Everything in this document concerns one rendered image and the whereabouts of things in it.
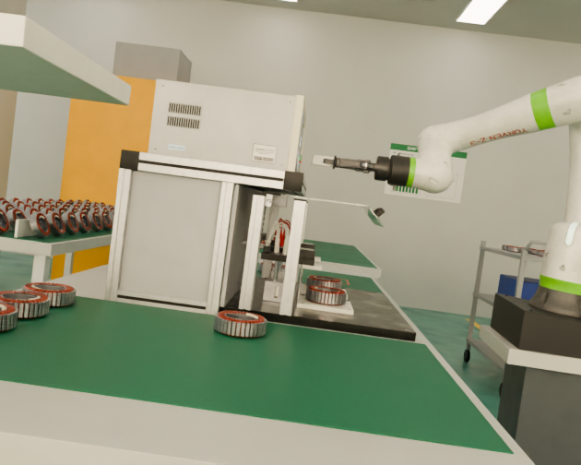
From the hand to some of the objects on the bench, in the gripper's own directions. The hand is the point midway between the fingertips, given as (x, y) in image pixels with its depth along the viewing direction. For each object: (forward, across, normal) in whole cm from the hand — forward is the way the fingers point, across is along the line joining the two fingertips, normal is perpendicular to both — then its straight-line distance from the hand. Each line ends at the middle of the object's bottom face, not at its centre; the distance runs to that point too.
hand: (323, 160), depth 179 cm
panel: (+20, -8, -41) cm, 47 cm away
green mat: (+17, -73, -44) cm, 87 cm away
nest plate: (-6, -20, -41) cm, 46 cm away
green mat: (+17, +56, -44) cm, 73 cm away
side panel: (+34, -41, -44) cm, 69 cm away
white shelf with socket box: (+52, -99, -44) cm, 120 cm away
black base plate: (-4, -8, -44) cm, 44 cm away
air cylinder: (+9, -20, -41) cm, 47 cm away
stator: (+13, -57, -43) cm, 73 cm away
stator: (-6, -20, -40) cm, 45 cm away
